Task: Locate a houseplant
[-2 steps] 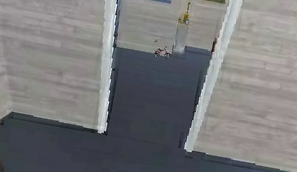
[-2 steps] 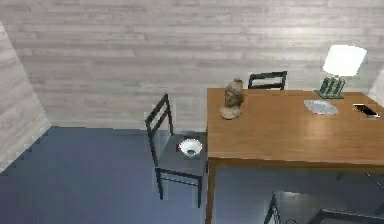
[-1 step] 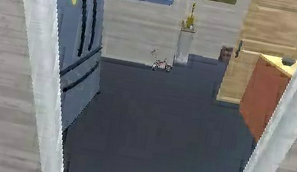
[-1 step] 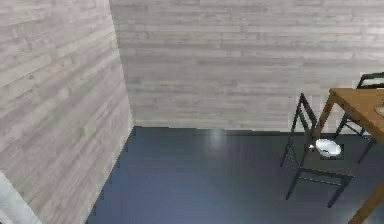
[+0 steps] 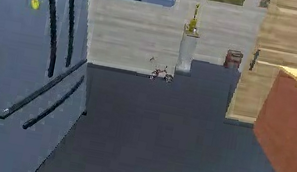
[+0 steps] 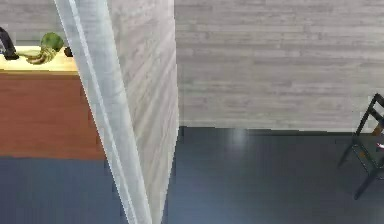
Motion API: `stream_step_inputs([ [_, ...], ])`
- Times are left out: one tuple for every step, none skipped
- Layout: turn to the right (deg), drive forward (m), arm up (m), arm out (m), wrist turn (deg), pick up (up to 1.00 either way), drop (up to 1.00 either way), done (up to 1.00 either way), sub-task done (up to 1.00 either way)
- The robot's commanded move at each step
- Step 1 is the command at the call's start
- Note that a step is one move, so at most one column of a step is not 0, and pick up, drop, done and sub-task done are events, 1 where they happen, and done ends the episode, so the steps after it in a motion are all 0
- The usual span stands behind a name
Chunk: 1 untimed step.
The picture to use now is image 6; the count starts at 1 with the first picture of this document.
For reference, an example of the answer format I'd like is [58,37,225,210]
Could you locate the green houseplant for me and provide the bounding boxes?
[17,31,65,66]

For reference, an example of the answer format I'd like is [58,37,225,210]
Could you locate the brown wooden cupboard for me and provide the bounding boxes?
[0,45,107,160]

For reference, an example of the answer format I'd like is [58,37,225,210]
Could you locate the black chair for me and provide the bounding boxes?
[337,92,384,201]

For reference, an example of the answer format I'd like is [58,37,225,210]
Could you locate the black curved faucet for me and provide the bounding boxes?
[0,27,20,61]

